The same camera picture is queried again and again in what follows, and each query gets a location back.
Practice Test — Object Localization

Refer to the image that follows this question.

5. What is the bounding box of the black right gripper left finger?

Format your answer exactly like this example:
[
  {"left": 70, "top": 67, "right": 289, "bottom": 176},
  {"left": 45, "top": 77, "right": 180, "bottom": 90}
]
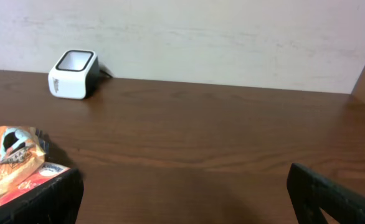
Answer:
[{"left": 0, "top": 168, "right": 84, "bottom": 224}]

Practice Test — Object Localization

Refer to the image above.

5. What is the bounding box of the orange tissue pack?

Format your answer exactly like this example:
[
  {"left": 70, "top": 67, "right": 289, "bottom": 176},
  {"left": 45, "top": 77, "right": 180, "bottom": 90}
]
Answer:
[{"left": 0, "top": 162, "right": 70, "bottom": 207}]

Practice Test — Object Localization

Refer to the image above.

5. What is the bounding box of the white barcode scanner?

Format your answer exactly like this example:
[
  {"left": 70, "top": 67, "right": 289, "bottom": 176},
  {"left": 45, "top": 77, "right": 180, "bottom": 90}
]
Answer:
[{"left": 48, "top": 50, "right": 100, "bottom": 100}]

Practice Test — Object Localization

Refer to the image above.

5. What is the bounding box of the orange snack chip bag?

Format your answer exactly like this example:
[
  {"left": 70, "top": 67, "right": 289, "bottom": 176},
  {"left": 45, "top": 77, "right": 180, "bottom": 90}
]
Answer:
[{"left": 0, "top": 126, "right": 49, "bottom": 198}]

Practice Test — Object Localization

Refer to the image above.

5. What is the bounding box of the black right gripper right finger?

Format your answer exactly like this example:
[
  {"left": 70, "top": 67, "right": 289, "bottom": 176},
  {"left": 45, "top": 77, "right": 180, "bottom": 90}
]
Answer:
[{"left": 287, "top": 163, "right": 365, "bottom": 224}]

